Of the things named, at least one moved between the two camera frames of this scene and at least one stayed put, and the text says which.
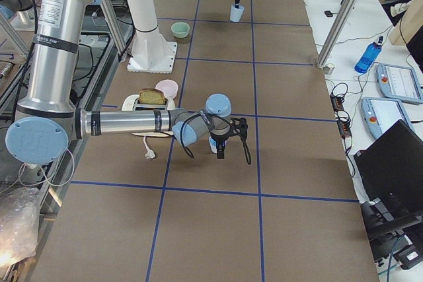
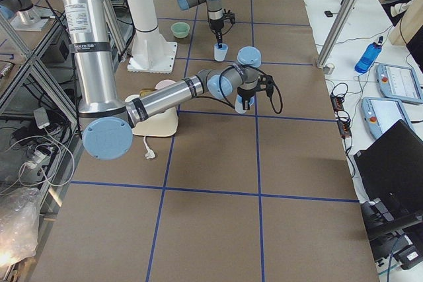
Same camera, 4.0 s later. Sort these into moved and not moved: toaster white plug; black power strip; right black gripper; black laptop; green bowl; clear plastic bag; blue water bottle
Moved: right black gripper
Not moved: clear plastic bag; black laptop; toaster white plug; green bowl; blue water bottle; black power strip
